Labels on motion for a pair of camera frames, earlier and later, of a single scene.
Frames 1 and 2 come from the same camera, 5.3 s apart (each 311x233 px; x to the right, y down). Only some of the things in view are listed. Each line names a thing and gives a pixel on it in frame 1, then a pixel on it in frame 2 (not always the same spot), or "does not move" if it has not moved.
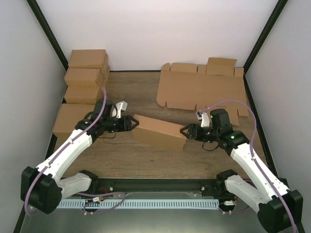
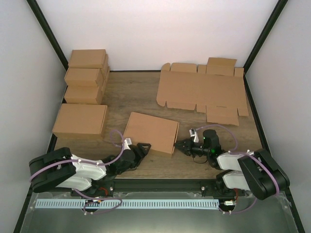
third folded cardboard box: [83, 94] does not move
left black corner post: [48, 32] does not move
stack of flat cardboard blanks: [183, 86] does not move
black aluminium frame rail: [157, 185] does not move
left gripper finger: [129, 117] -> [145, 147]
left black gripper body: [121, 127] -> [139, 157]
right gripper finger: [190, 128] -> [182, 143]
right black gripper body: [202, 136] -> [195, 150]
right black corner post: [270, 23] does not move
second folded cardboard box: [84, 76] does not move
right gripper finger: [187, 135] -> [183, 147]
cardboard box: [94, 58] does not move
